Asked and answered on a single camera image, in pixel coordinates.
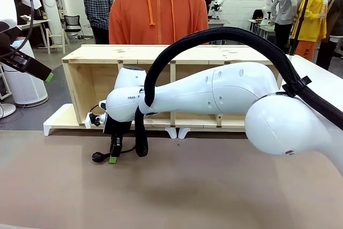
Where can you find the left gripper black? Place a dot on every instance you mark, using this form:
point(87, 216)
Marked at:
point(10, 38)

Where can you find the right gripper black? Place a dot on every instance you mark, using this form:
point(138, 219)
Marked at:
point(118, 125)

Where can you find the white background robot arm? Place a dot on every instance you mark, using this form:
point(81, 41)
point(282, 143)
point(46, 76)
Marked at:
point(269, 3)

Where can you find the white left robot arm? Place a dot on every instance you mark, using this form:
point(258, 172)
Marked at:
point(10, 1)

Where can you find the white cylindrical air purifier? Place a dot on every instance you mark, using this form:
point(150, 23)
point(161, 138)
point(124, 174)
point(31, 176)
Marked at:
point(26, 92)

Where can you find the white wooden stool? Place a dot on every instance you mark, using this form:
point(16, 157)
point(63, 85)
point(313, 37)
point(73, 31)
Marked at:
point(56, 40)

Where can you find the table with clothes pile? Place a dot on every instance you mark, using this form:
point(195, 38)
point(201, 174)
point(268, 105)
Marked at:
point(40, 22)

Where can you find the white round stand base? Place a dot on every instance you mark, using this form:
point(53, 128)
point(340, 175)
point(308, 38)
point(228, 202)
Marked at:
point(6, 109)

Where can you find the plywood base board white ends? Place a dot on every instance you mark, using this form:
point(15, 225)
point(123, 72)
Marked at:
point(57, 121)

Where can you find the white plastic shelf foot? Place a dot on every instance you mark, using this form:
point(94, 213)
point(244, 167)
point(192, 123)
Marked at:
point(183, 133)
point(171, 133)

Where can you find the black mesh office chair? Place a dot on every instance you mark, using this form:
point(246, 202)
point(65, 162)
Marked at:
point(72, 23)

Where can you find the long pine wood shelf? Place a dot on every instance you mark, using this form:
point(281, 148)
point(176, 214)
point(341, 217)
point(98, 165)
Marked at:
point(93, 54)

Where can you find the white tower air conditioner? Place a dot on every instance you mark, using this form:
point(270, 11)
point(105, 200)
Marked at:
point(51, 6)

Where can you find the person in plaid shirt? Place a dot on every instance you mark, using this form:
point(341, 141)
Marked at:
point(97, 6)

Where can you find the person in orange hoodie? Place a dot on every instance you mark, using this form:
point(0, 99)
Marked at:
point(158, 11)

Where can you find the mannequin in grey hoodie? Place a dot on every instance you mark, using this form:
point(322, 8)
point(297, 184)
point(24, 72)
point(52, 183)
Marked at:
point(285, 6)

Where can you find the black leaning stand pole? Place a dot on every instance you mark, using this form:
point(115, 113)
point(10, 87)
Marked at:
point(301, 17)

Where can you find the mannequin in yellow jacket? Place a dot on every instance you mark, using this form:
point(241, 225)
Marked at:
point(312, 22)

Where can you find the mannequin in dark jacket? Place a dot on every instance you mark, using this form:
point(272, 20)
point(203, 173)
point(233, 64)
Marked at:
point(335, 17)

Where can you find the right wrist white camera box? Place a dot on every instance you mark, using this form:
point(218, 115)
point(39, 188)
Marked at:
point(93, 119)

